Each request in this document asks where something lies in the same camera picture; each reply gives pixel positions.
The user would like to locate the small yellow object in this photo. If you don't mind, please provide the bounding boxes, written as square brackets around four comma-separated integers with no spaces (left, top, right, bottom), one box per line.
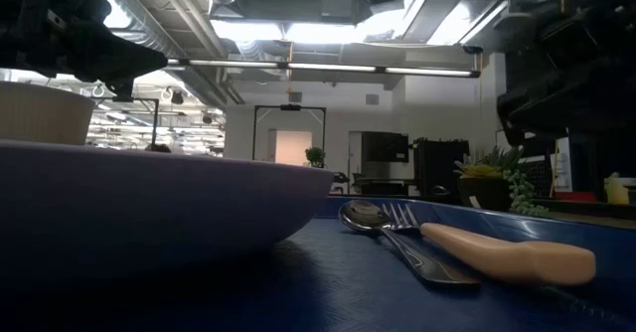
[603,171,631,206]

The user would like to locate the silver metal spoon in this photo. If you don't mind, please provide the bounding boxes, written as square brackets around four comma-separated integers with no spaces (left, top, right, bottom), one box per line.
[338,199,482,289]

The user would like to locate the succulent plant in dark pot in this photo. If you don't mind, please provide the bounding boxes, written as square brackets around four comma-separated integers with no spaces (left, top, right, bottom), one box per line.
[454,145,552,219]

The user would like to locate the long ceiling light bar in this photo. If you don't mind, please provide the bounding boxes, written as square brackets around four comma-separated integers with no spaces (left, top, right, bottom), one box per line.
[166,58,482,80]

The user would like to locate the black monitor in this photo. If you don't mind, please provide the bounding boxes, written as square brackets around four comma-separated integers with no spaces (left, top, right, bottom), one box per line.
[361,130,410,164]

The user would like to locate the small green potted plant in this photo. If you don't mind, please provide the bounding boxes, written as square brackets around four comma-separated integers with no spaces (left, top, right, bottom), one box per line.
[304,146,328,170]

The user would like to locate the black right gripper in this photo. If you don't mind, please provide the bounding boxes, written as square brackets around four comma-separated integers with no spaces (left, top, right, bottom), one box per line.
[498,8,636,146]

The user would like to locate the fork with tan handle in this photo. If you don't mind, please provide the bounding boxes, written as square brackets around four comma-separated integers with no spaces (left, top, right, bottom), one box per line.
[380,202,597,287]

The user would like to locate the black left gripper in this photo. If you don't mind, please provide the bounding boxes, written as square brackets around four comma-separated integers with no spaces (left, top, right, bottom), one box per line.
[27,21,169,83]

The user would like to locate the beige paper cup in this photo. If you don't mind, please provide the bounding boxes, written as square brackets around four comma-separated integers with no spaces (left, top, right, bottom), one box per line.
[0,81,96,146]

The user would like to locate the black cabinet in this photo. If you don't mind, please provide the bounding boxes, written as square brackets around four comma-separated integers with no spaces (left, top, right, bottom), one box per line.
[413,137,471,198]

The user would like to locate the lavender round plate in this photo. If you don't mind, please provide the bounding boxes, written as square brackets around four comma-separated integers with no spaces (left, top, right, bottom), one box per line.
[0,139,336,286]

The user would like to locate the blue plastic tray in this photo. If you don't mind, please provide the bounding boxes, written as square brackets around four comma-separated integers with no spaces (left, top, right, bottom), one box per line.
[0,195,636,332]

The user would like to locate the white box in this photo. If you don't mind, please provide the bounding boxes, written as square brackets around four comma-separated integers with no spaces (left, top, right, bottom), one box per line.
[554,136,573,194]

